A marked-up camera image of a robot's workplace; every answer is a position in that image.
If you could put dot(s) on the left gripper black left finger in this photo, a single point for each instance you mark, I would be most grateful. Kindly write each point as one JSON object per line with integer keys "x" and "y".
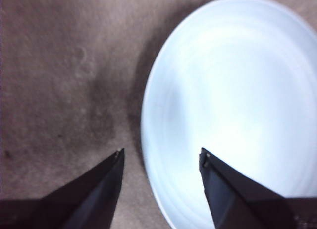
{"x": 81, "y": 204}

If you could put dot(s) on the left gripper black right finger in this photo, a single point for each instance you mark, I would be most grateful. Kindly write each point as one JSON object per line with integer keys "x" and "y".
{"x": 242, "y": 204}

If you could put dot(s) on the light blue round plate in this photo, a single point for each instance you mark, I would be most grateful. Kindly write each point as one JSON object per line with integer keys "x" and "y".
{"x": 235, "y": 77}

